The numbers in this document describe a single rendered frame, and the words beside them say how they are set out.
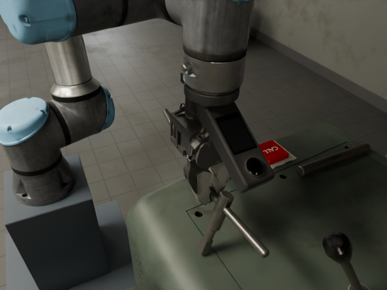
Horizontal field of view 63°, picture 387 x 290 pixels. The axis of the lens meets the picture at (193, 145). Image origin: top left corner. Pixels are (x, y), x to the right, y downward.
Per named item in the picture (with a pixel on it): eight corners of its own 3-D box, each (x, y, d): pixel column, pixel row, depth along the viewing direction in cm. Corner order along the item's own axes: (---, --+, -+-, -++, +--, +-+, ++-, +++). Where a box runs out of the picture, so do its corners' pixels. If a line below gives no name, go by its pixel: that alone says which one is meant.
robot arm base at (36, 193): (13, 174, 86) (0, 145, 80) (71, 159, 91) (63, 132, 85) (15, 214, 75) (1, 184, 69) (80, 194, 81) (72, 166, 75)
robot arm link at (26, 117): (1, 154, 77) (-20, 106, 69) (54, 133, 85) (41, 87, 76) (19, 180, 70) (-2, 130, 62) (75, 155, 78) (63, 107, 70)
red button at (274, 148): (270, 145, 76) (272, 138, 74) (288, 160, 72) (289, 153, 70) (250, 153, 73) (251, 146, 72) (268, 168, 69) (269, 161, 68)
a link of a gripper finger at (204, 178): (192, 185, 55) (194, 143, 50) (210, 208, 51) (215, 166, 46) (176, 191, 54) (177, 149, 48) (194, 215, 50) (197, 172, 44)
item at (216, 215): (211, 255, 51) (237, 198, 46) (200, 258, 50) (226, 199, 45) (203, 245, 52) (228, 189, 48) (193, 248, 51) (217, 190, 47)
